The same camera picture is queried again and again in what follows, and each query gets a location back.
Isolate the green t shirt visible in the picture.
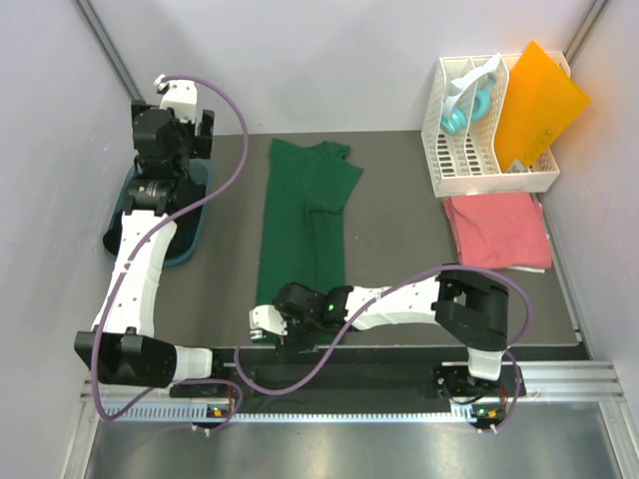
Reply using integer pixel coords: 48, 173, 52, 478
249, 137, 364, 345

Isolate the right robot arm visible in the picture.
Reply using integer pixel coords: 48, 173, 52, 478
252, 269, 509, 395

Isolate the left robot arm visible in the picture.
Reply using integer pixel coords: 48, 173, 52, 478
74, 102, 227, 396

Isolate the blue plastic basket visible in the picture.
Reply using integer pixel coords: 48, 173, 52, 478
102, 159, 214, 267

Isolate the black t shirt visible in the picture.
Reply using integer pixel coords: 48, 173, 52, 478
103, 178, 206, 264

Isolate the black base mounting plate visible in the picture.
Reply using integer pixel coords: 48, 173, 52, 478
169, 345, 528, 415

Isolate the pink folded t shirt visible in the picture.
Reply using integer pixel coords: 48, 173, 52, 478
443, 193, 552, 270

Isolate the white perforated file organizer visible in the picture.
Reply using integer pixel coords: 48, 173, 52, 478
420, 53, 560, 198

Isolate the orange plastic folder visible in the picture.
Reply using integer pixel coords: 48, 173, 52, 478
494, 41, 590, 173

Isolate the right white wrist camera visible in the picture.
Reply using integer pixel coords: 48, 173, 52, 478
249, 304, 288, 340

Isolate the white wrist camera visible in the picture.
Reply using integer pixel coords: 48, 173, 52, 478
249, 304, 288, 340
153, 75, 198, 125

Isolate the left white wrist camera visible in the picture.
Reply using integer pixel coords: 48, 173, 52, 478
153, 75, 198, 125

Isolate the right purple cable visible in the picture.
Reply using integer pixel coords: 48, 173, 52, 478
232, 263, 535, 433

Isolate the purple cable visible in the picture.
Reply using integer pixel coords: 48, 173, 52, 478
92, 74, 250, 435
232, 263, 535, 433

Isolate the grey slotted cable duct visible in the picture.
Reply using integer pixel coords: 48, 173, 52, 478
120, 402, 477, 423

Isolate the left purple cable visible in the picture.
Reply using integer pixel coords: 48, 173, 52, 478
92, 74, 250, 435

